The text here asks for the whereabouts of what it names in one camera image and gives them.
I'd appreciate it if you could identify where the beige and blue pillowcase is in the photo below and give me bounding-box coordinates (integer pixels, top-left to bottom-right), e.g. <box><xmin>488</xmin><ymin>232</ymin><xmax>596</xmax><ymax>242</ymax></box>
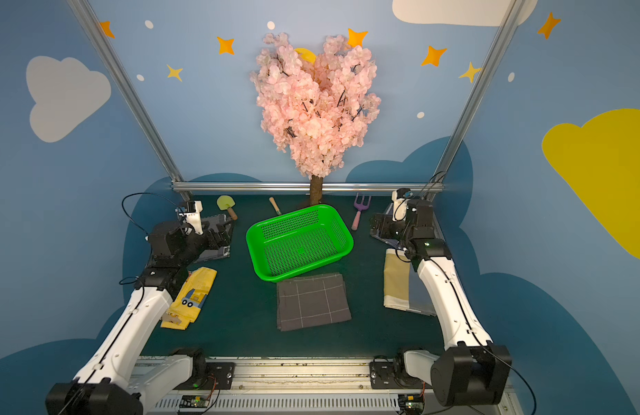
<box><xmin>384</xmin><ymin>248</ymin><xmax>437</xmax><ymax>316</ymax></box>

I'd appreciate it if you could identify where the dark grey checked pillowcase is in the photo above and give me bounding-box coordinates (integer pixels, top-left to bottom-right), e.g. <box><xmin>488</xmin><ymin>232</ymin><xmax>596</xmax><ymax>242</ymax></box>
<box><xmin>277</xmin><ymin>273</ymin><xmax>352</xmax><ymax>332</ymax></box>

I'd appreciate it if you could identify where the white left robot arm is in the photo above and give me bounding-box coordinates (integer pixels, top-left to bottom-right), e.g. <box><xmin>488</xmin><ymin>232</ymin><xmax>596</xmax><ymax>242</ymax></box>
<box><xmin>45</xmin><ymin>214</ymin><xmax>234</xmax><ymax>414</ymax></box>

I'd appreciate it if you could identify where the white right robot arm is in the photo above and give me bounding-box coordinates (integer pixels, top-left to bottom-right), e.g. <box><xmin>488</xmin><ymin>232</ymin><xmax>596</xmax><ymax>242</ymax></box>
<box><xmin>371</xmin><ymin>188</ymin><xmax>512</xmax><ymax>407</ymax></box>

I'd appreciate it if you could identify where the yellow cartoon pillowcase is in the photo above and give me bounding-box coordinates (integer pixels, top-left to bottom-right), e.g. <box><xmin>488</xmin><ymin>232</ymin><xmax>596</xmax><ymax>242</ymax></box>
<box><xmin>160</xmin><ymin>267</ymin><xmax>217</xmax><ymax>330</ymax></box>

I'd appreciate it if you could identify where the green plastic basket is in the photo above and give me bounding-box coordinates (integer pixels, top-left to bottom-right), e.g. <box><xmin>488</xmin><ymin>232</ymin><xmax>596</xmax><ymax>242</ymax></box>
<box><xmin>246</xmin><ymin>204</ymin><xmax>354</xmax><ymax>283</ymax></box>

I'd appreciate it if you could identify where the green toy shovel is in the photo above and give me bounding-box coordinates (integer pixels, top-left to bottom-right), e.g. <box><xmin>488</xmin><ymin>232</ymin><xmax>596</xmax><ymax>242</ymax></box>
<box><xmin>216</xmin><ymin>195</ymin><xmax>238</xmax><ymax>221</ymax></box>

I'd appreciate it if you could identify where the purple toy rake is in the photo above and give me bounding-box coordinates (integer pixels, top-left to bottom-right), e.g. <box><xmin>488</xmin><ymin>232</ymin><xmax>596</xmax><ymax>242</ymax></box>
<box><xmin>351</xmin><ymin>193</ymin><xmax>372</xmax><ymax>231</ymax></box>

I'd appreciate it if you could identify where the pink blossom artificial tree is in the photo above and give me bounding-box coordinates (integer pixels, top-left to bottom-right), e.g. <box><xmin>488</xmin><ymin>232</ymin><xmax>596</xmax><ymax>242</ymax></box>
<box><xmin>250</xmin><ymin>31</ymin><xmax>382</xmax><ymax>205</ymax></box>

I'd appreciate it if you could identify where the left circuit board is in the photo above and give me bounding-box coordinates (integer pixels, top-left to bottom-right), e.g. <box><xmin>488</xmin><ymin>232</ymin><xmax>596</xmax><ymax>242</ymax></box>
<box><xmin>178</xmin><ymin>395</ymin><xmax>211</xmax><ymax>411</ymax></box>

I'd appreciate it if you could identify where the circuit board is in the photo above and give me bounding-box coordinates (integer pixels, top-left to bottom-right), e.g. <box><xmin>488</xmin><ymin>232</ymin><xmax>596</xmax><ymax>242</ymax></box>
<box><xmin>178</xmin><ymin>395</ymin><xmax>211</xmax><ymax>411</ymax></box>
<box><xmin>397</xmin><ymin>394</ymin><xmax>425</xmax><ymax>415</ymax></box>

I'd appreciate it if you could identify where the right circuit board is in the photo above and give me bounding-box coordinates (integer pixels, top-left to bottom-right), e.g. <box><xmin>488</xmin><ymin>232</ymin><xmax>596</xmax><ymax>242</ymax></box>
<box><xmin>397</xmin><ymin>394</ymin><xmax>425</xmax><ymax>415</ymax></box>

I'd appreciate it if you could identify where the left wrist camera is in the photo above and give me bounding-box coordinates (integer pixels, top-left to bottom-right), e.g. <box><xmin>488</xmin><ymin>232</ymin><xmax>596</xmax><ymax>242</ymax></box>
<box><xmin>183</xmin><ymin>201</ymin><xmax>204</xmax><ymax>235</ymax></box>

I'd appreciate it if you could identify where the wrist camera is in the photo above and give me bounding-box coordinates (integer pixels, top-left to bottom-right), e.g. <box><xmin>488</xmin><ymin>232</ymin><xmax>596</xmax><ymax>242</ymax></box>
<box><xmin>183</xmin><ymin>201</ymin><xmax>204</xmax><ymax>235</ymax></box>
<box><xmin>392</xmin><ymin>188</ymin><xmax>413</xmax><ymax>222</ymax></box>

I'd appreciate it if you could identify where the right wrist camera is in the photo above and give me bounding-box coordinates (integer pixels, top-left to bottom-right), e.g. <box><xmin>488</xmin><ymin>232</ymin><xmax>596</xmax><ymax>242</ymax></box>
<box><xmin>392</xmin><ymin>188</ymin><xmax>413</xmax><ymax>222</ymax></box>

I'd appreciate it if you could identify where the aluminium frame back bar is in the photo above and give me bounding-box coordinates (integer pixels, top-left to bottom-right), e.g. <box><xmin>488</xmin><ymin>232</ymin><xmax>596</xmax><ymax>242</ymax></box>
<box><xmin>171</xmin><ymin>181</ymin><xmax>444</xmax><ymax>194</ymax></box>

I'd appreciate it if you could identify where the wooden handle tool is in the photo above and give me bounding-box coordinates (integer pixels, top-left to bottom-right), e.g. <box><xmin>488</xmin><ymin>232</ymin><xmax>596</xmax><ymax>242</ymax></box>
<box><xmin>268</xmin><ymin>197</ymin><xmax>282</xmax><ymax>215</ymax></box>

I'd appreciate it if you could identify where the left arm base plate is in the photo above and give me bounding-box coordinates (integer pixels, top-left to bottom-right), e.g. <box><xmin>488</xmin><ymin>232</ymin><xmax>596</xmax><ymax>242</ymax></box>
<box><xmin>176</xmin><ymin>361</ymin><xmax>236</xmax><ymax>391</ymax></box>

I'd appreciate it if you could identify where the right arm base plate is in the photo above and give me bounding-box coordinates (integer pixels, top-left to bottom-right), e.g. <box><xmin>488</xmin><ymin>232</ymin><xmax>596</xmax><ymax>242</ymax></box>
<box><xmin>369</xmin><ymin>360</ymin><xmax>408</xmax><ymax>390</ymax></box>

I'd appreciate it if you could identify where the aluminium frame left post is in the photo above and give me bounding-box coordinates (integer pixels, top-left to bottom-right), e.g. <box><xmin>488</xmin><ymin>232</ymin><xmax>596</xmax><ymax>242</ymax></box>
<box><xmin>67</xmin><ymin>0</ymin><xmax>193</xmax><ymax>201</ymax></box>

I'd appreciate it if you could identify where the aluminium frame post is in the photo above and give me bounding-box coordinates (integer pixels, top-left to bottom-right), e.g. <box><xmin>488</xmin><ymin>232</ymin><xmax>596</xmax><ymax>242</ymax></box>
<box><xmin>67</xmin><ymin>0</ymin><xmax>193</xmax><ymax>201</ymax></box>
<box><xmin>423</xmin><ymin>0</ymin><xmax>527</xmax><ymax>201</ymax></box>

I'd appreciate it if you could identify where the aluminium frame right post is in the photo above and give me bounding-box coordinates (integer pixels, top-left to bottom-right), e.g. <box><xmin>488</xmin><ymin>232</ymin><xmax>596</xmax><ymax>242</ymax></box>
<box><xmin>423</xmin><ymin>0</ymin><xmax>527</xmax><ymax>201</ymax></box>

